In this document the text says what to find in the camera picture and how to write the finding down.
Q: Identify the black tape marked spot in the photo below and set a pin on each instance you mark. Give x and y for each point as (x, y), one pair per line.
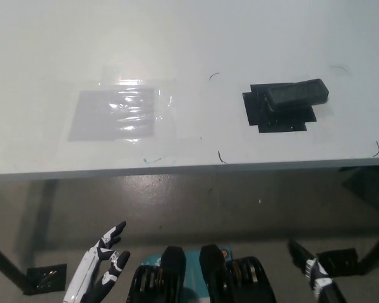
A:
(271, 121)

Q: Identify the clear plastic film cover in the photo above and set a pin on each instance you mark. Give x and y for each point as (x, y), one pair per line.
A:
(165, 104)

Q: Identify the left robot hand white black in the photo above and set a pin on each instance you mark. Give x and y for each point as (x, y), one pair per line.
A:
(88, 271)

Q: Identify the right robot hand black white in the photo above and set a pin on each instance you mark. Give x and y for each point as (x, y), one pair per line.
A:
(312, 268)

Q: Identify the dark grey whiteboard eraser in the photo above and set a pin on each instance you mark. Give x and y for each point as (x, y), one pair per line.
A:
(298, 94)

